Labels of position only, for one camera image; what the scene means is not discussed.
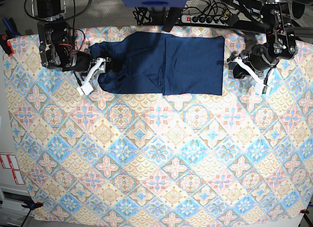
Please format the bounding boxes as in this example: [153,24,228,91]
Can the black center post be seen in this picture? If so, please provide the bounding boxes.
[162,7,183,32]

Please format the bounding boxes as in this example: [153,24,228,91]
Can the black clamp lower left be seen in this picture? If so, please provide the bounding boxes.
[21,201,43,210]

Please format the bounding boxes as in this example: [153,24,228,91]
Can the white power strip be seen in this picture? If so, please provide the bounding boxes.
[180,15,226,25]

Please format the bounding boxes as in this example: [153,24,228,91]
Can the red black clamp left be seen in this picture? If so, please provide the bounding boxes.
[0,35,14,57]

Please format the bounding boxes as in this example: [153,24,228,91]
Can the blue clamp upper left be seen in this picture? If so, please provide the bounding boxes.
[2,18,21,38]

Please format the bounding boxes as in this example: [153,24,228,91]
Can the patterned tile tablecloth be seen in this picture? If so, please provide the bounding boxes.
[3,35,313,227]

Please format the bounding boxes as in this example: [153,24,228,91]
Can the red white label stickers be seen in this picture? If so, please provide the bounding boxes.
[0,153,24,185]

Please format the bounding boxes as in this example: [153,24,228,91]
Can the black clamp lower right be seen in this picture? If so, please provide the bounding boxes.
[300,209,310,214]

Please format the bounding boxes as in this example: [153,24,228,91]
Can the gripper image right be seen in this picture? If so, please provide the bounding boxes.
[227,45,279,95]

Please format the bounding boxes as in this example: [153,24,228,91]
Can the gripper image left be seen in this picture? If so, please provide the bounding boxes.
[62,48,112,95]

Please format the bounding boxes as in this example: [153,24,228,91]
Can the blue long-sleeve T-shirt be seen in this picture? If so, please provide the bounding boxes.
[90,32,224,95]

